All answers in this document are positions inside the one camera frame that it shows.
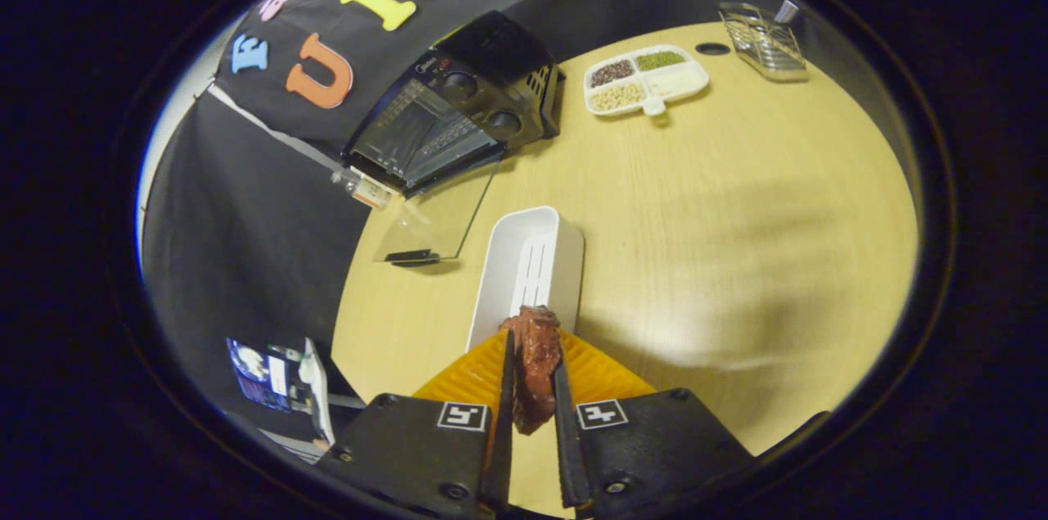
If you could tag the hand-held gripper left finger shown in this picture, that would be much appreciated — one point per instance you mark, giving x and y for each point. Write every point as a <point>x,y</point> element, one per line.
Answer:
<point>426,454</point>

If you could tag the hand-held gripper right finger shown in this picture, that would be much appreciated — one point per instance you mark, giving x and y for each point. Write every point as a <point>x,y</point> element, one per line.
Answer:
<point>647,442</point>

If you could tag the brown meat piece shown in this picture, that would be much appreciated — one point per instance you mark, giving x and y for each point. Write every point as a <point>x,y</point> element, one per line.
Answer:
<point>536,364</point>

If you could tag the black toaster oven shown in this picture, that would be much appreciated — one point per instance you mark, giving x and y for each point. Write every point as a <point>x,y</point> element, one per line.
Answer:
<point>499,53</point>

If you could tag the dark blue printed box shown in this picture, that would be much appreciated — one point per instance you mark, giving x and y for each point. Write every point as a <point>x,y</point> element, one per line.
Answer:
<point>266,373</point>

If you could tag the white plastic tray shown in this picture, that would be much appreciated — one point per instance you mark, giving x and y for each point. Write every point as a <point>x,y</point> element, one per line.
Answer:
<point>512,258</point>

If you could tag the clear glass bottle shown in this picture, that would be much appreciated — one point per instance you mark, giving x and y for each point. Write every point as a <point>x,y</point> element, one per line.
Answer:
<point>368,189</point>

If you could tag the white divided grain dish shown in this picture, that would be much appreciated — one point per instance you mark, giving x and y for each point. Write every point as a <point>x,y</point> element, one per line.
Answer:
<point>679,82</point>

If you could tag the black table grommet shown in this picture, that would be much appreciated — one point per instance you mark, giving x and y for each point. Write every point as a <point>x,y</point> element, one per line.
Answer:
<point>712,48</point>

